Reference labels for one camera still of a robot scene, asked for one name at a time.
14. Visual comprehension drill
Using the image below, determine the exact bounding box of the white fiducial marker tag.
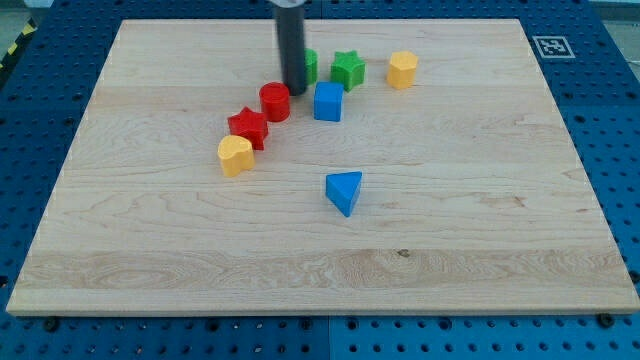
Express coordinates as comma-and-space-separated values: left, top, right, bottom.
533, 35, 575, 59

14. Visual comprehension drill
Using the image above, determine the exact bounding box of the green star block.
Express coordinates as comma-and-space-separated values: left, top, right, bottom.
330, 50, 366, 92

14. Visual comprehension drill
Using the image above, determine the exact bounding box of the black bolt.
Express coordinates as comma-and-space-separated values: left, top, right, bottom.
42, 317, 60, 333
596, 313, 615, 329

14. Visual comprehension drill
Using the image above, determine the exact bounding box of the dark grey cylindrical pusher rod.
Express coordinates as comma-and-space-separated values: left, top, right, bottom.
275, 4, 307, 96

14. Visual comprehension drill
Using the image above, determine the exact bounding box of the blue triangle block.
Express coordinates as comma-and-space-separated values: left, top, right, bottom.
325, 171, 363, 217

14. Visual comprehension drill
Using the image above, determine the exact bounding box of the red star block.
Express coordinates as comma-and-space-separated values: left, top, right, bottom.
227, 107, 269, 151

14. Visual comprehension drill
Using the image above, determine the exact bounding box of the black bolt front left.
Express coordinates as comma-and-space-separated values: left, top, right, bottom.
42, 317, 60, 333

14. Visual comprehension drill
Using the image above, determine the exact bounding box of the green circle block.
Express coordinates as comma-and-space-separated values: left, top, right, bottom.
305, 48, 318, 85

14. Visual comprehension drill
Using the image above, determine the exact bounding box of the yellow hexagon block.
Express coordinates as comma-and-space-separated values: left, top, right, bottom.
386, 51, 419, 90

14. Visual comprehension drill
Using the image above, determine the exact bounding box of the light wooden board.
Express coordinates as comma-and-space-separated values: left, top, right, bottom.
7, 19, 639, 317

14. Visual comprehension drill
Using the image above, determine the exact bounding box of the yellow heart block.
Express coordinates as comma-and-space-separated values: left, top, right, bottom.
217, 135, 255, 177

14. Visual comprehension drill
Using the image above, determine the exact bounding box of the silver rod mount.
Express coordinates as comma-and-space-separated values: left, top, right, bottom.
269, 0, 306, 8

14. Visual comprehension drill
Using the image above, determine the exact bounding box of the red cylinder block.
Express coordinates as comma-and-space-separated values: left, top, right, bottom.
259, 82, 290, 122

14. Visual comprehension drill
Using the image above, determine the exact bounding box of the blue cube block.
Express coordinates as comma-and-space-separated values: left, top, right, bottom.
314, 82, 344, 122

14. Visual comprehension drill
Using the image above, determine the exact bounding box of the black bolt front right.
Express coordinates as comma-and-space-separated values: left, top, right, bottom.
596, 313, 615, 329

